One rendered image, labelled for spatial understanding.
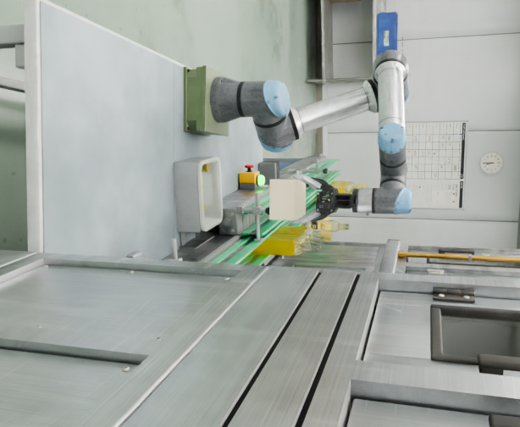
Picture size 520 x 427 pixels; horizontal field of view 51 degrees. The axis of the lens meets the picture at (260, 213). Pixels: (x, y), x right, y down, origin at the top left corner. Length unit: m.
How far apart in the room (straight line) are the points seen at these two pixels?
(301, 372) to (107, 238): 0.88
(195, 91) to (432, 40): 6.15
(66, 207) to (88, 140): 0.17
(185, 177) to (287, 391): 1.20
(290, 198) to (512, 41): 6.39
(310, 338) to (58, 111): 0.79
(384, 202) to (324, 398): 1.08
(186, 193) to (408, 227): 6.37
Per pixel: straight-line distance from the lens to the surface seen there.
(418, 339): 0.74
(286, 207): 1.61
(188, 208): 1.72
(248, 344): 0.67
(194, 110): 1.78
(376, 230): 7.95
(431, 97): 7.71
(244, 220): 1.96
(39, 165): 1.20
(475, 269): 2.27
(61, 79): 1.27
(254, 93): 1.76
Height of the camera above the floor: 1.50
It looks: 17 degrees down
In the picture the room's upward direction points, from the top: 92 degrees clockwise
